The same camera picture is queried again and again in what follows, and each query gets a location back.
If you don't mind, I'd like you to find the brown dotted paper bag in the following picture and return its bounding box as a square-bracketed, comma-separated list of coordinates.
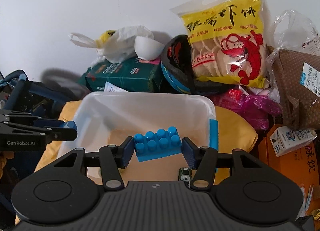
[268, 49, 319, 130]

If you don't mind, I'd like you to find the small blue studded brick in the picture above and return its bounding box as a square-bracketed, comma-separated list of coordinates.
[134, 126, 182, 162]

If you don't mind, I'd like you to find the clear plastic bag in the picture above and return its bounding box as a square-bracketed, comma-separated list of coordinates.
[267, 10, 319, 74]

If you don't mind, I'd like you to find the blue black stroller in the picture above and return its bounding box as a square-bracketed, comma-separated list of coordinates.
[1, 70, 73, 119]

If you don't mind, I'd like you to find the shrimp cracker bag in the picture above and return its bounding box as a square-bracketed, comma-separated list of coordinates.
[171, 0, 267, 88]

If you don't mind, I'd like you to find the orange cardboard box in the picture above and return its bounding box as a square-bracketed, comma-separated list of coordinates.
[258, 125, 319, 216]

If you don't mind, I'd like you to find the black helmet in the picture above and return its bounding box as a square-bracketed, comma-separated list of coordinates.
[160, 35, 234, 96]

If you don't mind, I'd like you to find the white bowl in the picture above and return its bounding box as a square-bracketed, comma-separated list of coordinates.
[134, 36, 164, 61]

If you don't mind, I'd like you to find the white plastic bin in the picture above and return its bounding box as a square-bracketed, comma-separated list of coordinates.
[56, 91, 217, 187]

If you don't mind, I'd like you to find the dark green box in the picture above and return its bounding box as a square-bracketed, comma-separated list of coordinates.
[78, 56, 163, 93]

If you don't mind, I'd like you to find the magenta plastic bag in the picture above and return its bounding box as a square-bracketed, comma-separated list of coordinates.
[209, 86, 281, 131]

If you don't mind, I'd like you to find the small race car toy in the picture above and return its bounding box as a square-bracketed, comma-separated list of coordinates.
[178, 167, 192, 188]

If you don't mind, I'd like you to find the white plastic bag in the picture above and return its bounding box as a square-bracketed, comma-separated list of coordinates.
[69, 25, 154, 67]

